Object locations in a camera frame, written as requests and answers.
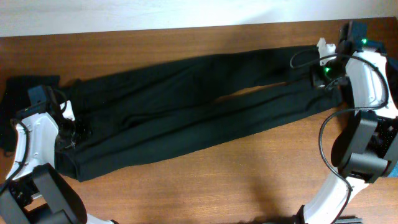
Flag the black base bracket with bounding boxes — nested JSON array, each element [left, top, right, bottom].
[[261, 216, 363, 224]]

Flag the black folded garment left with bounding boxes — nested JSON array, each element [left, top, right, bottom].
[[1, 75, 60, 157]]

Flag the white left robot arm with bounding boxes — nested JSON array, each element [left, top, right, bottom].
[[1, 85, 107, 224]]

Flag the black trousers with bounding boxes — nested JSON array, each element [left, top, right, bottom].
[[55, 46, 342, 181]]

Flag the black garment right pile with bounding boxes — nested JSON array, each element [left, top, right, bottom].
[[386, 57, 398, 106]]

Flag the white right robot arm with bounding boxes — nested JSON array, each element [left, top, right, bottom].
[[292, 21, 397, 223]]

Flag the blue striped garment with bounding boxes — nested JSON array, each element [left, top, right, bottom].
[[388, 163, 398, 178]]

